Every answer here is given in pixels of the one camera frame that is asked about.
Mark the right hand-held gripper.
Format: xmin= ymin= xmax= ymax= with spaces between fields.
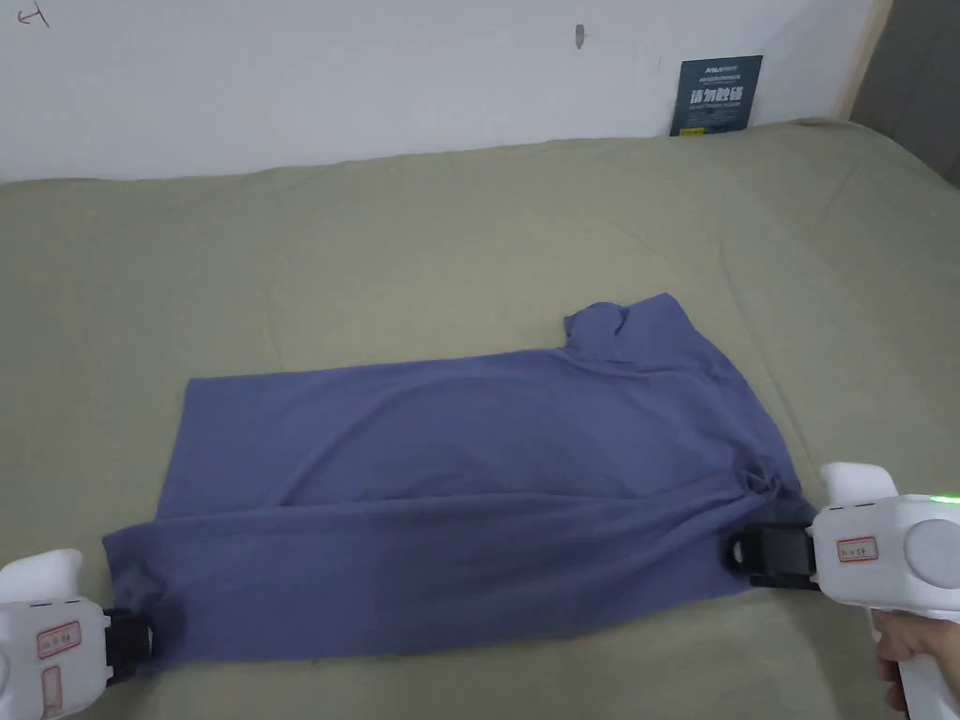
xmin=723 ymin=462 xmax=960 ymax=720

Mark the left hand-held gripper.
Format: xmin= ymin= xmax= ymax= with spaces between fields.
xmin=0 ymin=547 xmax=160 ymax=720

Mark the dark blue shirt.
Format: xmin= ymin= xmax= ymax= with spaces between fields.
xmin=100 ymin=292 xmax=818 ymax=668

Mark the person's right hand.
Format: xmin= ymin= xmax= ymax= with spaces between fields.
xmin=874 ymin=610 xmax=960 ymax=711

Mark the dark blue printed card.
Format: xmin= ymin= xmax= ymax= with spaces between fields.
xmin=668 ymin=54 xmax=766 ymax=139

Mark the bed with beige sheet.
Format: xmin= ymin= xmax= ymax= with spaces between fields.
xmin=0 ymin=115 xmax=960 ymax=720

